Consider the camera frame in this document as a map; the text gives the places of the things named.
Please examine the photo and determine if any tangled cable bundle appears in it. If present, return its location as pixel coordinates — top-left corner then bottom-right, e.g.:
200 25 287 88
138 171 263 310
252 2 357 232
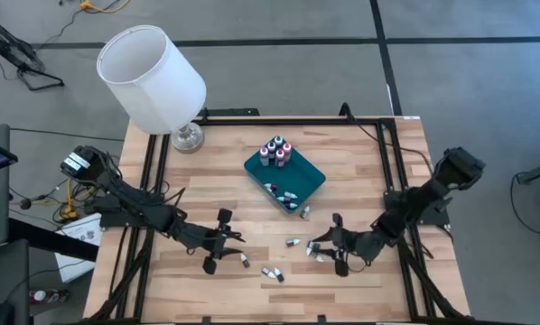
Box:
8 178 98 225

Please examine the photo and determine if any dark grey desk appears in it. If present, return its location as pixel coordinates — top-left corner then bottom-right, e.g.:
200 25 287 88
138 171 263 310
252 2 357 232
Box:
0 238 31 325

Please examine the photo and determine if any teal plastic tray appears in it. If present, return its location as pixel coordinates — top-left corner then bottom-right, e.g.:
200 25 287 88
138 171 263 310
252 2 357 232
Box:
243 135 328 215

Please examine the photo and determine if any black floor fan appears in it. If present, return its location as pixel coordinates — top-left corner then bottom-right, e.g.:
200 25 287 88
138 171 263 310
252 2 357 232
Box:
0 13 66 92

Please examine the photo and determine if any black aluminium table frame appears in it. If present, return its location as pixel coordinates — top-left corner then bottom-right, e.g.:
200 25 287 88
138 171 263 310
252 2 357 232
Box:
87 116 472 325

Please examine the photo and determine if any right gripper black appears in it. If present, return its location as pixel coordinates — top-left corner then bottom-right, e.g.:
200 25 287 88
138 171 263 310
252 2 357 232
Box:
312 213 382 278

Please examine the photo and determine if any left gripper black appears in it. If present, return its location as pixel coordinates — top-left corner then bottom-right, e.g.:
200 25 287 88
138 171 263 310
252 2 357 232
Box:
183 209 247 275

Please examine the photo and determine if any white cardboard box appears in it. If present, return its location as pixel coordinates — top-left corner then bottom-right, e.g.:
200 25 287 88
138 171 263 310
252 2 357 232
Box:
54 212 103 284

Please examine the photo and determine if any yellow extension cable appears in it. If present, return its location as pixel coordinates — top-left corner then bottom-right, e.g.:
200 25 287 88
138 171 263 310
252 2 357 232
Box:
79 0 132 14

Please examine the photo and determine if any small dark red packet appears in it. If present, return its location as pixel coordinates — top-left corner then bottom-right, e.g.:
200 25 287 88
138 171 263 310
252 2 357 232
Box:
28 288 71 305

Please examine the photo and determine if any white lamp with shade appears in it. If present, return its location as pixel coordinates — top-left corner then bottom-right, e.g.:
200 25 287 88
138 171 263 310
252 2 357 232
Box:
96 24 208 154

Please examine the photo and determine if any black power cable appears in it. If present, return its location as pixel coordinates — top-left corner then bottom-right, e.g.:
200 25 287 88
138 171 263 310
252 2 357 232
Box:
339 102 435 175

